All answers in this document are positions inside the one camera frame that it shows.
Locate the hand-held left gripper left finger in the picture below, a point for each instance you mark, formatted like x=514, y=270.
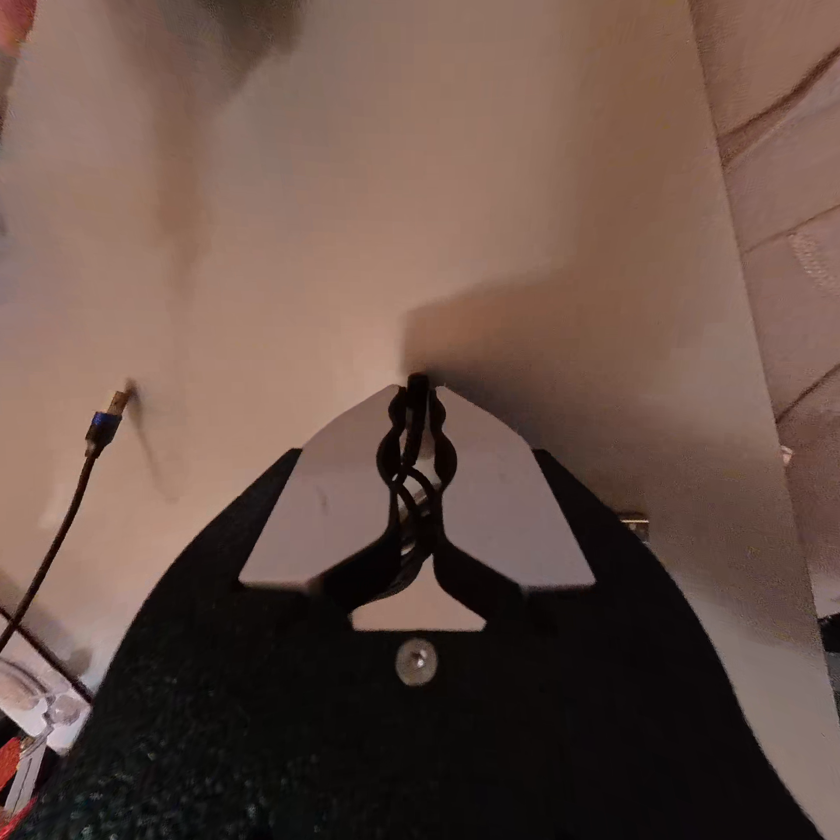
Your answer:
x=315, y=512

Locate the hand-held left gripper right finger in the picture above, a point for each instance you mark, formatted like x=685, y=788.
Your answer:
x=512, y=518

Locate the white desk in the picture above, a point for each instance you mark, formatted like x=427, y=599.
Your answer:
x=394, y=197

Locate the red plastic bin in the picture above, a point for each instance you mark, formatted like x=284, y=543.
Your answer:
x=8, y=761

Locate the clear plastic tray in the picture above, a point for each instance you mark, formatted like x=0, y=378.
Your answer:
x=39, y=705

